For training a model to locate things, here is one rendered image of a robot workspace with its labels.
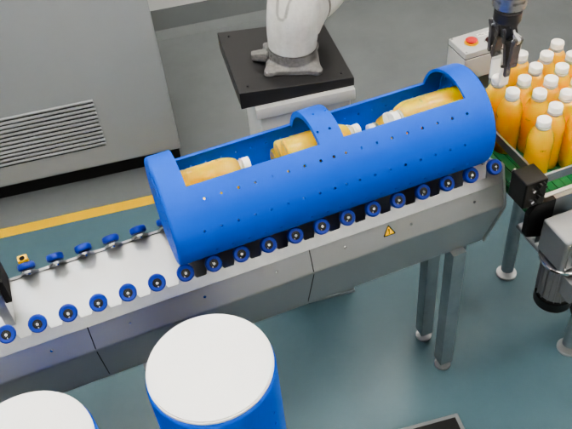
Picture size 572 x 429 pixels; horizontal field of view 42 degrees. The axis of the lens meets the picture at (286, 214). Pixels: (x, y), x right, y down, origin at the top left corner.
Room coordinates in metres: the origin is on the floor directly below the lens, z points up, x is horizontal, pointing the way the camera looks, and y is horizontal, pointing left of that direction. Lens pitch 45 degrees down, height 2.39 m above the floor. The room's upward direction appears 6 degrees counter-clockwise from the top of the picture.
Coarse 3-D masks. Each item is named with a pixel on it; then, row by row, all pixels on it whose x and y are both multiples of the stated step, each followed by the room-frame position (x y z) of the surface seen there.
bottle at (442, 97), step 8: (448, 88) 1.62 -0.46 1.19; (456, 88) 1.61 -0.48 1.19; (424, 96) 1.60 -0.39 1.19; (432, 96) 1.59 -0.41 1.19; (440, 96) 1.59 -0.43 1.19; (448, 96) 1.59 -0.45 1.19; (456, 96) 1.59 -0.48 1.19; (408, 104) 1.57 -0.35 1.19; (416, 104) 1.57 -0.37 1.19; (424, 104) 1.57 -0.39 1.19; (432, 104) 1.57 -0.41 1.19; (440, 104) 1.57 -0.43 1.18; (400, 112) 1.56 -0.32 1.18; (408, 112) 1.55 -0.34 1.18; (416, 112) 1.55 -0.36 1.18
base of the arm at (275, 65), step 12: (264, 48) 2.12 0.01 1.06; (264, 60) 2.04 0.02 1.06; (276, 60) 2.00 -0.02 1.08; (288, 60) 1.98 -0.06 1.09; (300, 60) 1.98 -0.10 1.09; (312, 60) 2.01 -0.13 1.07; (264, 72) 1.98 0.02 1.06; (276, 72) 1.97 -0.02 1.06; (288, 72) 1.97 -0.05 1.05; (300, 72) 1.97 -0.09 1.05; (312, 72) 1.97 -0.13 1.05
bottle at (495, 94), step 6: (492, 84) 1.76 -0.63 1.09; (486, 90) 1.76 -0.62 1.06; (492, 90) 1.75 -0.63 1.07; (498, 90) 1.74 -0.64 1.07; (504, 90) 1.74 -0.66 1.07; (492, 96) 1.74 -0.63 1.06; (498, 96) 1.73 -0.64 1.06; (504, 96) 1.73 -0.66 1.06; (492, 102) 1.73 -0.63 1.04; (498, 102) 1.73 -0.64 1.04
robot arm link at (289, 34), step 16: (272, 0) 2.03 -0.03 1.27; (288, 0) 2.00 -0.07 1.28; (304, 0) 2.00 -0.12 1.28; (320, 0) 2.05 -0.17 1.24; (272, 16) 2.01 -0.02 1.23; (288, 16) 1.99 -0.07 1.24; (304, 16) 1.99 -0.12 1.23; (320, 16) 2.04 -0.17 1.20; (272, 32) 2.01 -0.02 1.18; (288, 32) 1.98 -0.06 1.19; (304, 32) 1.98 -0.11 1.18; (272, 48) 2.01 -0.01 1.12; (288, 48) 1.98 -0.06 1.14; (304, 48) 1.99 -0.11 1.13
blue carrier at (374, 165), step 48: (384, 96) 1.70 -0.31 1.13; (480, 96) 1.55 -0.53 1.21; (240, 144) 1.57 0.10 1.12; (336, 144) 1.42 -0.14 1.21; (384, 144) 1.43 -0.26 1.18; (432, 144) 1.45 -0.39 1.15; (480, 144) 1.48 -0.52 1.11; (192, 192) 1.31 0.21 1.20; (240, 192) 1.32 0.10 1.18; (288, 192) 1.33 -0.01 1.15; (336, 192) 1.36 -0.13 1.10; (384, 192) 1.41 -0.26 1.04; (192, 240) 1.25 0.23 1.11; (240, 240) 1.29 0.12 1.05
